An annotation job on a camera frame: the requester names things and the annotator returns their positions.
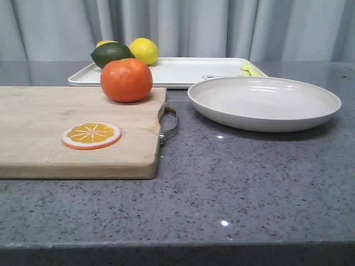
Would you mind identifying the wooden cutting board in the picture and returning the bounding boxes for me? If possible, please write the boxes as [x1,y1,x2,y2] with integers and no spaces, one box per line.
[1,86,166,179]

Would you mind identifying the green lime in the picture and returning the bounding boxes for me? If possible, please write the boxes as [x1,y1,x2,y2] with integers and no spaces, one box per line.
[90,42,135,69]

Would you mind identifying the grey curtain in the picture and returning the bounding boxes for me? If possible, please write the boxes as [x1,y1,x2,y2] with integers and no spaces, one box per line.
[1,1,354,62]

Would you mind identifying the yellow lemon right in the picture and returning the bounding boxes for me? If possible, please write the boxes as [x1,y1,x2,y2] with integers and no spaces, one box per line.
[129,38,159,65]

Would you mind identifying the pale yellow strip pieces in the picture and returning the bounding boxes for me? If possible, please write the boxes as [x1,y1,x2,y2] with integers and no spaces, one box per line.
[241,61,267,77]

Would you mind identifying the beige round plate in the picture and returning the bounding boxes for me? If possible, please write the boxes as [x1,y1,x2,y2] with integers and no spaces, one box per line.
[187,76,342,132]

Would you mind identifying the orange slice toy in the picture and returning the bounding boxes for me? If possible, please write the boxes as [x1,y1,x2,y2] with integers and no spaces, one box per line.
[61,122,121,150]

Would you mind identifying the orange mandarin fruit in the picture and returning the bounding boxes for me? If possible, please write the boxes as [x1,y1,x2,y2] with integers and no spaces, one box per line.
[100,58,153,103]

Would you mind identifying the yellow lemon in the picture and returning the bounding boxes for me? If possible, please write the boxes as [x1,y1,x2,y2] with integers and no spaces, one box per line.
[129,38,159,65]
[96,40,116,48]

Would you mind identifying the metal cutting board handle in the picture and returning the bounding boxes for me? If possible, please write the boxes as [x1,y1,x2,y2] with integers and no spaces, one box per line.
[159,105,178,145]

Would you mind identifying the white rectangular tray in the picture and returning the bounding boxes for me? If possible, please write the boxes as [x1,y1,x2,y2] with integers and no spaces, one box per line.
[68,57,268,90]

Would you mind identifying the yellow lemon left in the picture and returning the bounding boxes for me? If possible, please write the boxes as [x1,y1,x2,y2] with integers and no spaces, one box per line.
[96,40,116,48]

